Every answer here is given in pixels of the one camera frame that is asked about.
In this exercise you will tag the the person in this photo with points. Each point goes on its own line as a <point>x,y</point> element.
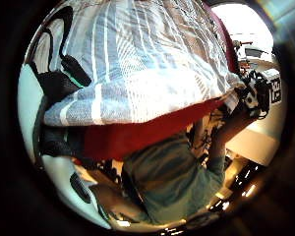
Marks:
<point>173,180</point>

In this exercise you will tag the blue striped cloth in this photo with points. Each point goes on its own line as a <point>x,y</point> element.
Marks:
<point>144,65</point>

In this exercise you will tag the white cube with black markers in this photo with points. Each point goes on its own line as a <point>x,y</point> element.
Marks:
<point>276,88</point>

